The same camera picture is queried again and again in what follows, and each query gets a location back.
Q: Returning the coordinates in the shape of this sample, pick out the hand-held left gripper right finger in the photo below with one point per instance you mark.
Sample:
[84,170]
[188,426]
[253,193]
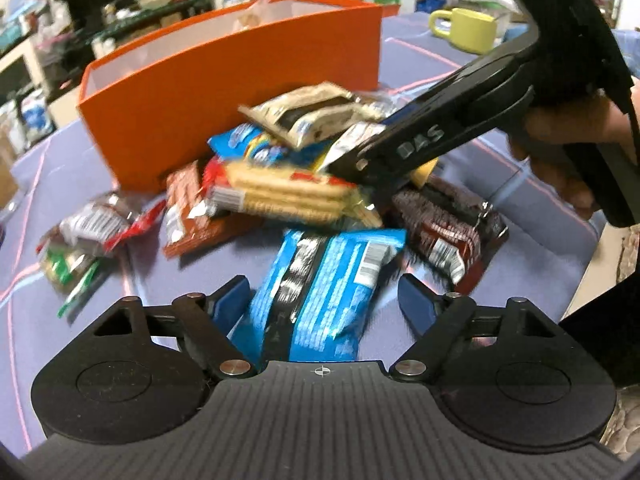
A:
[417,300]

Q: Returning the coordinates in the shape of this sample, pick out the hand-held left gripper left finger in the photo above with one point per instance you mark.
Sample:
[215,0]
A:
[230,300]

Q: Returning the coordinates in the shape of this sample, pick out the green striped snack packet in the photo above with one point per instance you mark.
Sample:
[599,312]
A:
[72,272]

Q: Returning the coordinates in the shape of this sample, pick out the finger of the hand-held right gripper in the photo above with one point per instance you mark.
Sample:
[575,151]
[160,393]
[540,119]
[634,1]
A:
[420,135]

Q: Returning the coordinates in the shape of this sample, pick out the orange cardboard box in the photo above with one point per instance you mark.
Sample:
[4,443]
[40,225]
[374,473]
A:
[225,90]

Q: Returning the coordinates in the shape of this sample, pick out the blue cookie packet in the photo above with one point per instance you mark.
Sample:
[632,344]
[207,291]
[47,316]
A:
[245,142]

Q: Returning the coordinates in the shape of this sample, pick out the red and silver snack packet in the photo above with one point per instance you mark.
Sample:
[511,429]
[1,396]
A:
[95,222]

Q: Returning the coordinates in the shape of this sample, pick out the person's right hand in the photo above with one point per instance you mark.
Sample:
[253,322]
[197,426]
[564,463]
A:
[575,120]

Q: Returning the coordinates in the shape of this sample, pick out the white and black snack packet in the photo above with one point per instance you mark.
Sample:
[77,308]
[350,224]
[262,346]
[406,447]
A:
[310,112]

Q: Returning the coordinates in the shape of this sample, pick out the yellow-green mug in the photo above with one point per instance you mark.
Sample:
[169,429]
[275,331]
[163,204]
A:
[470,30]

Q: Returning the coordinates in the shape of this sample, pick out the blue and black snack packet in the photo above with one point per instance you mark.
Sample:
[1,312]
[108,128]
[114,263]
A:
[325,290]

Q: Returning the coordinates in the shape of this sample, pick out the blue checked tablecloth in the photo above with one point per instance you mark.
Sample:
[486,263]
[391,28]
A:
[75,170]

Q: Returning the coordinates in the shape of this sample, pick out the dark red chocolate packet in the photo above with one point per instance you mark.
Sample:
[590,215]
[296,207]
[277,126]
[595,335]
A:
[450,225]

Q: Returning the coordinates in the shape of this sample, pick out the red and brown snack packet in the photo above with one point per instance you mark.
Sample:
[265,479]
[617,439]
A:
[192,210]

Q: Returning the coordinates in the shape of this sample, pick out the clear biscuit pack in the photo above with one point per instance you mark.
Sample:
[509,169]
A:
[280,192]

